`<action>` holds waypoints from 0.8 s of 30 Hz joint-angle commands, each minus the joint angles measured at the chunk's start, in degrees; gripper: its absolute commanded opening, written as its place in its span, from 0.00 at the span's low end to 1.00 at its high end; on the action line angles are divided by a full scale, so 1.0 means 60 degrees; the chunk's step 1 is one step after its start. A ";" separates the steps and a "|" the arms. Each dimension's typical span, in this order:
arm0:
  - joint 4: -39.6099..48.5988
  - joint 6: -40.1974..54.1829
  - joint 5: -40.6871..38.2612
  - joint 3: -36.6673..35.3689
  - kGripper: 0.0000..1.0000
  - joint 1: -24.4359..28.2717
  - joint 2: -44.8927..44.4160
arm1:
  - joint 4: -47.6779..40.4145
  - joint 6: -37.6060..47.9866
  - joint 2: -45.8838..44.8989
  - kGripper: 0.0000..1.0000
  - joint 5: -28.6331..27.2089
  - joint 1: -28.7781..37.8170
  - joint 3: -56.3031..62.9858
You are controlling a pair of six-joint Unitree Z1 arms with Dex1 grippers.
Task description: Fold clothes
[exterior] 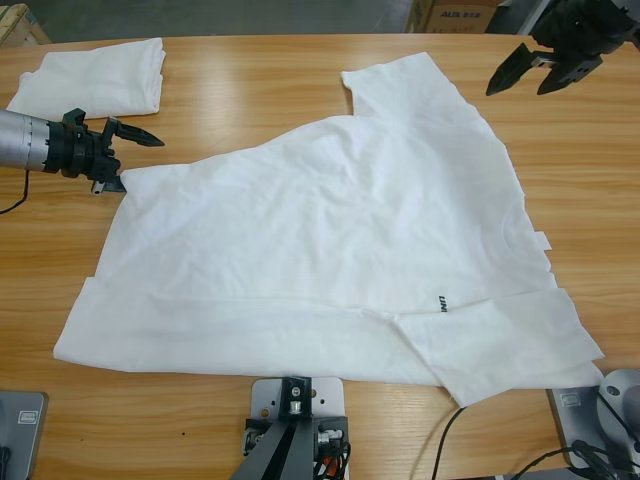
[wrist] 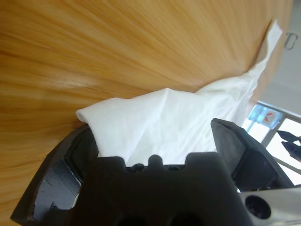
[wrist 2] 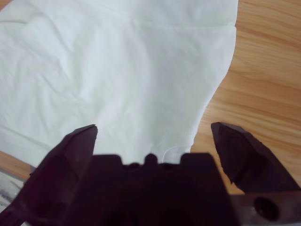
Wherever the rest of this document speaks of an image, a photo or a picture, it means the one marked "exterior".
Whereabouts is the black and orange cable bundle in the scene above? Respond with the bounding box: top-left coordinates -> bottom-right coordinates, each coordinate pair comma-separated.
312,439 -> 354,480

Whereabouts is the thin black wrist camera cable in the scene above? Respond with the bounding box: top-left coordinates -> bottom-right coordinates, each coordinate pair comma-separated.
0,168 -> 30,216

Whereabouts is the wooden crate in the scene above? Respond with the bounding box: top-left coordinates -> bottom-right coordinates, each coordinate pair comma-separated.
0,3 -> 52,49

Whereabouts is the cardboard box with blue print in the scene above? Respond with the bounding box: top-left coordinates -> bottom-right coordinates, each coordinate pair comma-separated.
405,0 -> 502,35

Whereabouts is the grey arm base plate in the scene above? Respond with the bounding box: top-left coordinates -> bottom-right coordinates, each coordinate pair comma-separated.
0,390 -> 50,480
547,368 -> 640,471

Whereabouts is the white metal frame bar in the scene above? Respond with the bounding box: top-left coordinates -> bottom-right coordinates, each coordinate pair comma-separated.
517,0 -> 551,36

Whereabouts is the white t-shirt with black logo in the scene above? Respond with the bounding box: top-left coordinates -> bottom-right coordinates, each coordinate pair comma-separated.
52,51 -> 606,407

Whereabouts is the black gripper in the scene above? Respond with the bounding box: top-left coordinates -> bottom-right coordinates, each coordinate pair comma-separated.
42,117 -> 166,196
485,0 -> 633,96

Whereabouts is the white mounting plate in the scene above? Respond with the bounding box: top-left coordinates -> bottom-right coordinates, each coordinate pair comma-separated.
249,377 -> 347,441

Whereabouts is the black base power cable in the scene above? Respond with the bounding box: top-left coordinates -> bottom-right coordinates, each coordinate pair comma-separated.
509,438 -> 640,480

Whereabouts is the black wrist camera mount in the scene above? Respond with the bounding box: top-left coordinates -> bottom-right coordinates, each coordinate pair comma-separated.
60,107 -> 90,132

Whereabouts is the folded plain white t-shirt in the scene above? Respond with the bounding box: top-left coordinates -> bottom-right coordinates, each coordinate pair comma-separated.
7,37 -> 167,120

